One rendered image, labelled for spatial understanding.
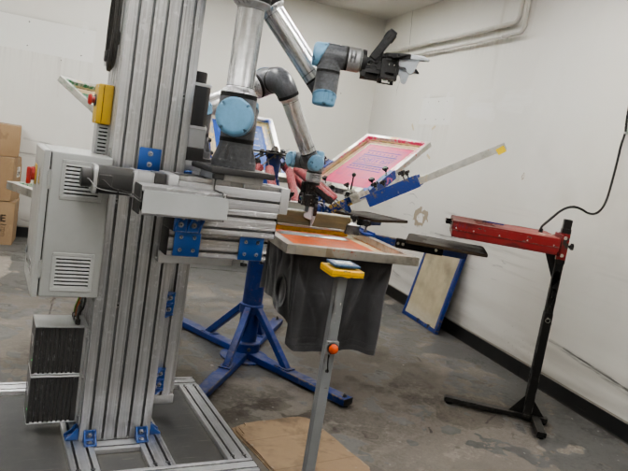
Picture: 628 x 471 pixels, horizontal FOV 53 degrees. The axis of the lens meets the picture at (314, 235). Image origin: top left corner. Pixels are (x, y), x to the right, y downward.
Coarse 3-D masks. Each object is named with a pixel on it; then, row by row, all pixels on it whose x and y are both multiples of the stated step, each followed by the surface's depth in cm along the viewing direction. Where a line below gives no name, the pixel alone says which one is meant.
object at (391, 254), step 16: (272, 240) 260; (288, 240) 249; (368, 240) 301; (320, 256) 246; (336, 256) 248; (352, 256) 251; (368, 256) 253; (384, 256) 255; (400, 256) 258; (416, 256) 263
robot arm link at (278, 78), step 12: (276, 72) 268; (288, 72) 271; (276, 84) 268; (288, 84) 268; (288, 96) 268; (288, 108) 272; (300, 108) 274; (288, 120) 276; (300, 120) 274; (300, 132) 276; (300, 144) 279; (312, 144) 280; (300, 156) 288; (312, 156) 280; (312, 168) 281
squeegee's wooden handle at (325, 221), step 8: (280, 216) 299; (288, 216) 301; (296, 216) 302; (320, 216) 306; (328, 216) 307; (336, 216) 309; (304, 224) 304; (312, 224) 305; (320, 224) 307; (328, 224) 308; (336, 224) 310; (344, 224) 311
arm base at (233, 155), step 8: (224, 136) 206; (224, 144) 206; (232, 144) 205; (240, 144) 206; (248, 144) 207; (216, 152) 208; (224, 152) 206; (232, 152) 205; (240, 152) 206; (248, 152) 207; (216, 160) 206; (224, 160) 205; (232, 160) 205; (240, 160) 205; (248, 160) 207; (240, 168) 205; (248, 168) 207
